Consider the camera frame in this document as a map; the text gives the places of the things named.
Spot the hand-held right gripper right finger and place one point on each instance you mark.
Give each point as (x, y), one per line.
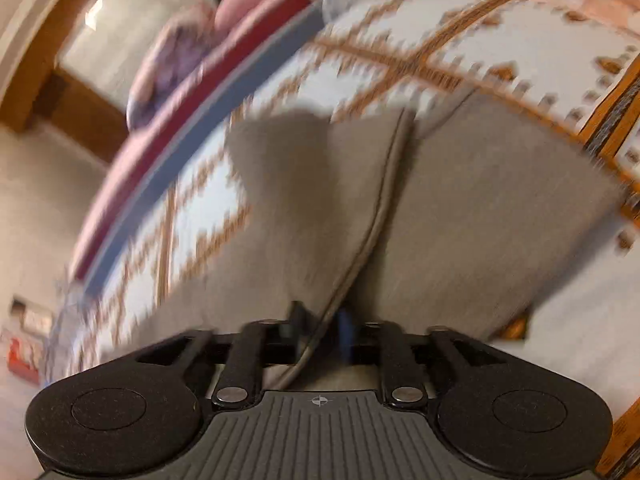
(345, 331)

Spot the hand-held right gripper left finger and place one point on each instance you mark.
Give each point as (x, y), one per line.
(296, 329)

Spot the grey pants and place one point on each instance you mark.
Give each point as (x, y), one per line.
(475, 210)

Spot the small white box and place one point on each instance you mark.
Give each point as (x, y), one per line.
(32, 316)

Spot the red box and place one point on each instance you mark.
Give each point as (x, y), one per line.
(22, 360)

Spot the purple floral folded quilt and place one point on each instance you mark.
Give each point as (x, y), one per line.
(172, 60)

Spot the dark red sheet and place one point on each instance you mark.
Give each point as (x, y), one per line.
(260, 27)

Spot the white orange patterned bedsheet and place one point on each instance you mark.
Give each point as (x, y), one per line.
(500, 45)

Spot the pink blanket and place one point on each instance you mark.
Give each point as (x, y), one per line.
(245, 2)

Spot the wooden door frame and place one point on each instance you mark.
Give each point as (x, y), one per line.
(30, 25)

